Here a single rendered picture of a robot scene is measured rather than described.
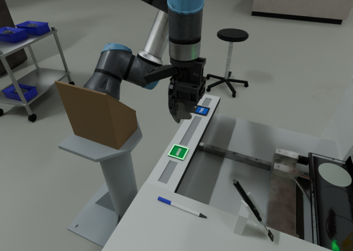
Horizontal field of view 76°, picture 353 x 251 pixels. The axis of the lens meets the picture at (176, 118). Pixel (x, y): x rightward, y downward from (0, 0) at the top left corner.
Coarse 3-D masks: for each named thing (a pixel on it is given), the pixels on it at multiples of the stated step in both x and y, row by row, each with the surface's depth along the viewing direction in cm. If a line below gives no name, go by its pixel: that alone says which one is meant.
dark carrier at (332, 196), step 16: (320, 160) 82; (320, 176) 77; (352, 176) 77; (320, 192) 72; (336, 192) 72; (352, 192) 72; (320, 208) 68; (336, 208) 68; (352, 208) 68; (320, 224) 64; (336, 224) 64; (352, 224) 64; (320, 240) 60; (336, 240) 61; (352, 240) 61
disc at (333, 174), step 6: (318, 168) 80; (324, 168) 80; (330, 168) 80; (336, 168) 80; (342, 168) 80; (324, 174) 78; (330, 174) 78; (336, 174) 78; (342, 174) 78; (348, 174) 78; (330, 180) 76; (336, 180) 76; (342, 180) 76; (348, 180) 76; (342, 186) 74
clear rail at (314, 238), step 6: (312, 156) 84; (312, 162) 81; (312, 174) 77; (312, 180) 75; (312, 186) 73; (312, 192) 72; (312, 198) 70; (312, 204) 69; (312, 210) 67; (312, 216) 66; (312, 222) 64; (312, 228) 63; (312, 234) 62
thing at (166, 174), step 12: (204, 96) 105; (216, 96) 105; (192, 120) 91; (204, 120) 91; (180, 132) 85; (192, 132) 86; (180, 144) 80; (192, 144) 80; (168, 156) 76; (156, 168) 72; (168, 168) 73; (180, 168) 72; (156, 180) 68; (168, 180) 69
